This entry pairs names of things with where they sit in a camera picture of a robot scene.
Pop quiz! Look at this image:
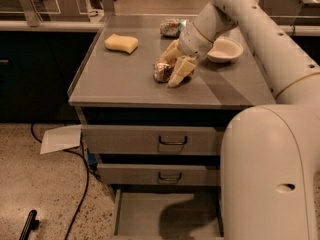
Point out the green white soda can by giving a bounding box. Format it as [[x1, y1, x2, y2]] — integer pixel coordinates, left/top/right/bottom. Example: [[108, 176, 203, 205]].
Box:
[[160, 19, 186, 38]]

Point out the bottom open grey drawer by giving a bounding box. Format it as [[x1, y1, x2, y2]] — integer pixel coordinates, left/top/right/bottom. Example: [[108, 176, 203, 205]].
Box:
[[111, 186, 224, 240]]

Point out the black floor cable left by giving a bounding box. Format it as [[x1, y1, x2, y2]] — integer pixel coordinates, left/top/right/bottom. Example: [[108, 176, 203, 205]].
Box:
[[30, 123, 103, 240]]

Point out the black handle object on floor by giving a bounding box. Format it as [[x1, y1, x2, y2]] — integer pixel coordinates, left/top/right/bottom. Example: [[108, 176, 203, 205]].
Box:
[[19, 210, 40, 240]]

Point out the orange crushed soda can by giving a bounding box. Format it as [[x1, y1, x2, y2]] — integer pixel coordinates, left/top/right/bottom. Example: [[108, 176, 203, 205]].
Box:
[[153, 62, 173, 84]]

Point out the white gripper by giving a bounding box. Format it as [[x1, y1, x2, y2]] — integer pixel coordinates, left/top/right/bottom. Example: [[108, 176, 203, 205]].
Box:
[[160, 21, 213, 88]]

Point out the middle grey drawer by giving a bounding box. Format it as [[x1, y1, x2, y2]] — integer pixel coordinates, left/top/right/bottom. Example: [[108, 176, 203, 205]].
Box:
[[98, 164, 220, 186]]

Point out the grey drawer cabinet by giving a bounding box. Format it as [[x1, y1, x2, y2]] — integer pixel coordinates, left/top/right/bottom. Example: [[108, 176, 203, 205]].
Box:
[[67, 14, 278, 240]]

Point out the white paper bowl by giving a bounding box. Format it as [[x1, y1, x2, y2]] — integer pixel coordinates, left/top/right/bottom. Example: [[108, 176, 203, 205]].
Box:
[[207, 37, 243, 64]]

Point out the yellow sponge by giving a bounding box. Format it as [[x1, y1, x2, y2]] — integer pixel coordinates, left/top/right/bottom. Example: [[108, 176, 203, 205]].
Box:
[[104, 34, 139, 54]]

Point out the top grey drawer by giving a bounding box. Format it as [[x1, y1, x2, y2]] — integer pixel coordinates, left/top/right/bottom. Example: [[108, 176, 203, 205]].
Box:
[[81, 125, 223, 155]]

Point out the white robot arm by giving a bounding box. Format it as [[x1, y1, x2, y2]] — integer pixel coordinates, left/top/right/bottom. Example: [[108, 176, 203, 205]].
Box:
[[160, 0, 320, 240]]

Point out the white paper sheet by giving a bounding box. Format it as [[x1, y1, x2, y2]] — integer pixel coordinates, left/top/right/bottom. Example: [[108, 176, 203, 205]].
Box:
[[40, 125, 81, 154]]

